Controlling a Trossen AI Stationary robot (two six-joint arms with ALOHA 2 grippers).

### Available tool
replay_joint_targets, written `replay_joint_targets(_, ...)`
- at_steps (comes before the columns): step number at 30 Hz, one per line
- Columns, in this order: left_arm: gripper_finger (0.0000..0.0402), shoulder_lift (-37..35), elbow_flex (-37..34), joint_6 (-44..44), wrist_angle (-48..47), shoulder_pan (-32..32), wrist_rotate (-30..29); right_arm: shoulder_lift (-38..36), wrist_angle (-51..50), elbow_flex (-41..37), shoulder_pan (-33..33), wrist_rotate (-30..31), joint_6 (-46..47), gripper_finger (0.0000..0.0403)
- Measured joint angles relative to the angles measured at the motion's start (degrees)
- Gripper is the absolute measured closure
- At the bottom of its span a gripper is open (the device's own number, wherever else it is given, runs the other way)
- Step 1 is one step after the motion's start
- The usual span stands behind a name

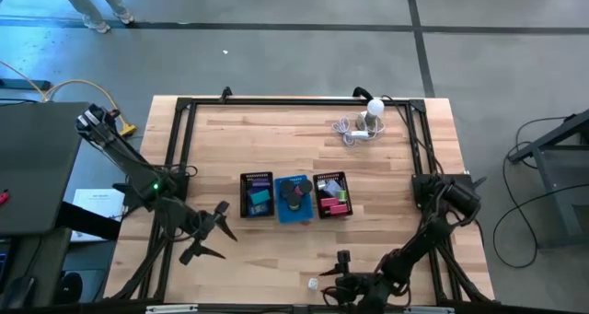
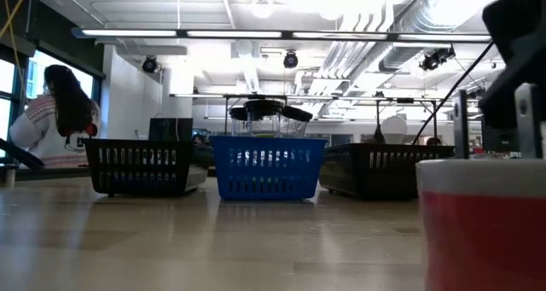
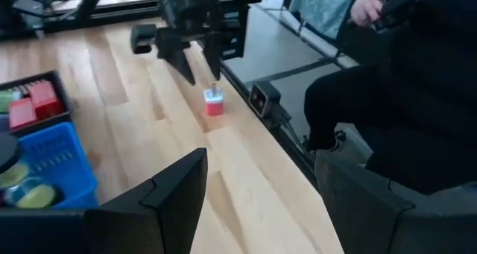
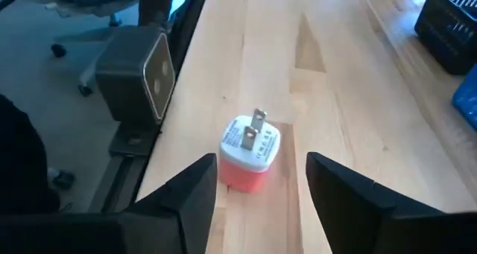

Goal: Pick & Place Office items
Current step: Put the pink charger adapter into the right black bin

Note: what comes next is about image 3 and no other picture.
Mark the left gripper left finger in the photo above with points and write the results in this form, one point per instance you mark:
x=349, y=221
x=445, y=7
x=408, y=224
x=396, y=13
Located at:
x=112, y=231

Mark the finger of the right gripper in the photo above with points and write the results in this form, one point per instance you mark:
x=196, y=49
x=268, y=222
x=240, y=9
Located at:
x=182, y=58
x=214, y=53

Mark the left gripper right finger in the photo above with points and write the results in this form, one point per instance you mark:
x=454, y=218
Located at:
x=372, y=224

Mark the green sand timer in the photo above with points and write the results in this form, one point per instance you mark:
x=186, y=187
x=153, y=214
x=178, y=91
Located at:
x=35, y=196

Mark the red charger with prongs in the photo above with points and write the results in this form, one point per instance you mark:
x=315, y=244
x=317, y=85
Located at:
x=44, y=97

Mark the small green cube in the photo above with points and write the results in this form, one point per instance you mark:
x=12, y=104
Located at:
x=5, y=100

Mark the red and white charger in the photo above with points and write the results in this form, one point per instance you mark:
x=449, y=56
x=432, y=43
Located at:
x=213, y=105

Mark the blue slotted basket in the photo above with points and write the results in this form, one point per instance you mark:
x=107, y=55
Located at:
x=59, y=161

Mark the teal cloth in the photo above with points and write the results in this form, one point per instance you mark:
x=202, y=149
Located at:
x=324, y=8

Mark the black slotted basket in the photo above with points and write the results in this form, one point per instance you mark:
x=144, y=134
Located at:
x=44, y=123

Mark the person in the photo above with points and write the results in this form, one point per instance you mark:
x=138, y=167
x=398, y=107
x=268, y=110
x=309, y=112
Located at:
x=410, y=97

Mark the person's hand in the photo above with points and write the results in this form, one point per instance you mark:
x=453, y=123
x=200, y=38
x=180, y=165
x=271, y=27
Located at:
x=367, y=6

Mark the black handheld controller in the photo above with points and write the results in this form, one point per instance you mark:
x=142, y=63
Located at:
x=398, y=4

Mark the small black camera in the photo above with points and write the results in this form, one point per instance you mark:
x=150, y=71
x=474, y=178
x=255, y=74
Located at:
x=264, y=98

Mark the black aluminium table frame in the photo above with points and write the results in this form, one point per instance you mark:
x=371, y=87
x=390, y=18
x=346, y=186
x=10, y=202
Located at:
x=294, y=149

